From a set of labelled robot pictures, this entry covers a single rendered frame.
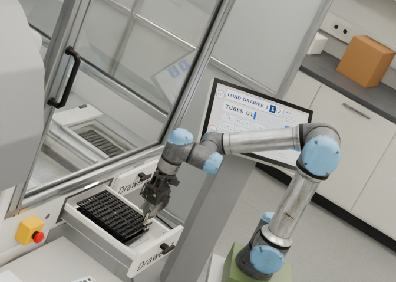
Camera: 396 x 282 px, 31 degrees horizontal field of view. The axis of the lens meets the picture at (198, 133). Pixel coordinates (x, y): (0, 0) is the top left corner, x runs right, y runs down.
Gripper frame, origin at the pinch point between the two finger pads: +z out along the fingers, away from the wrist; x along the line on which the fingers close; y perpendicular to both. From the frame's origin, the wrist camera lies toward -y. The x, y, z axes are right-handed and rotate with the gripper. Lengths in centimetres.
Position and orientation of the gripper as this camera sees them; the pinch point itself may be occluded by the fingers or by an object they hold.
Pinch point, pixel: (148, 214)
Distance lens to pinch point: 259.7
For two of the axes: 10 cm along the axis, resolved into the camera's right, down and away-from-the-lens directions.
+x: 8.0, 5.2, -3.2
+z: -3.8, 8.3, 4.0
